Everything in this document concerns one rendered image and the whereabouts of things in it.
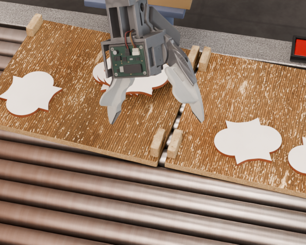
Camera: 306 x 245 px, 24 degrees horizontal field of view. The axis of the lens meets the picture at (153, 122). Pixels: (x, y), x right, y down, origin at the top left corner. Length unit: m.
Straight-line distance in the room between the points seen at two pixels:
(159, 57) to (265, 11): 2.34
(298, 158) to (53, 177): 0.49
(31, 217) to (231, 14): 2.08
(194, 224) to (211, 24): 1.96
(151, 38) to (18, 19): 0.87
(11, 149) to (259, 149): 0.51
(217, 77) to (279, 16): 1.74
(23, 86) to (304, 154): 0.62
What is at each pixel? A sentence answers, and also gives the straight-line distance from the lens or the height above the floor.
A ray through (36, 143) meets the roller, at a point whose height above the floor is 0.90.
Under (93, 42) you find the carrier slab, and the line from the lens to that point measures 1.68.
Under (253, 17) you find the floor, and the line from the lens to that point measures 3.28.
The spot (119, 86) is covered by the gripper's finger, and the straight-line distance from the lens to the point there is 1.06.
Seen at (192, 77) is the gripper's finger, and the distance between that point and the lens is 1.02.
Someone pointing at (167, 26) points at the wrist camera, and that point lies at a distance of 1.06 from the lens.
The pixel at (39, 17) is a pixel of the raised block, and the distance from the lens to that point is 1.72.
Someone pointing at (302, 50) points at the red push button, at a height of 0.93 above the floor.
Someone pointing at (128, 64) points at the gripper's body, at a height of 1.37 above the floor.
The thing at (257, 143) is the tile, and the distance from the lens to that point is 1.45.
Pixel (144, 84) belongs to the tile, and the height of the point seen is 0.98.
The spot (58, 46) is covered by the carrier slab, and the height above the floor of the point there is 0.94.
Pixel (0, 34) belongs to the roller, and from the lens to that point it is 1.77.
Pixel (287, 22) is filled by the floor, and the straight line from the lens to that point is 3.28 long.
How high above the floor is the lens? 2.02
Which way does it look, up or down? 47 degrees down
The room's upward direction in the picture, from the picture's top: straight up
